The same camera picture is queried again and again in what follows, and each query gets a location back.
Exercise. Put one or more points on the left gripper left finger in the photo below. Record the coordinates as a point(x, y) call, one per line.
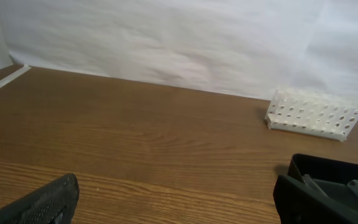
point(42, 205)

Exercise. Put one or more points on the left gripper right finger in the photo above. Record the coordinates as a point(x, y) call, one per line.
point(306, 208)

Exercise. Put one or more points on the black tray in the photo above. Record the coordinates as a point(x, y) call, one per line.
point(337, 168)

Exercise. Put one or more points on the white test tube rack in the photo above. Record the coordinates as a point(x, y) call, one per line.
point(309, 119)

